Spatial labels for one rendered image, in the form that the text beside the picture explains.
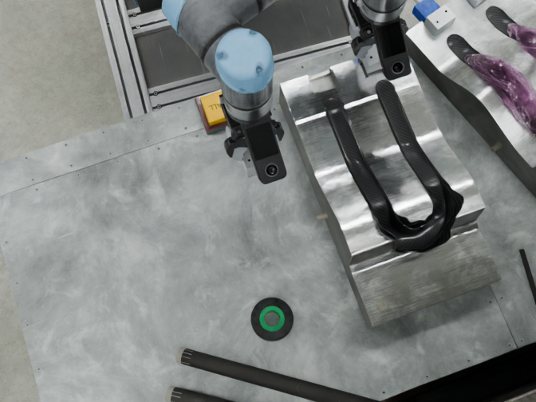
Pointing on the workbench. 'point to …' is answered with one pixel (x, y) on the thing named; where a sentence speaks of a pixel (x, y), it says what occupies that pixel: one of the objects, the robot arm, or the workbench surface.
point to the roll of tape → (272, 305)
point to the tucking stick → (528, 273)
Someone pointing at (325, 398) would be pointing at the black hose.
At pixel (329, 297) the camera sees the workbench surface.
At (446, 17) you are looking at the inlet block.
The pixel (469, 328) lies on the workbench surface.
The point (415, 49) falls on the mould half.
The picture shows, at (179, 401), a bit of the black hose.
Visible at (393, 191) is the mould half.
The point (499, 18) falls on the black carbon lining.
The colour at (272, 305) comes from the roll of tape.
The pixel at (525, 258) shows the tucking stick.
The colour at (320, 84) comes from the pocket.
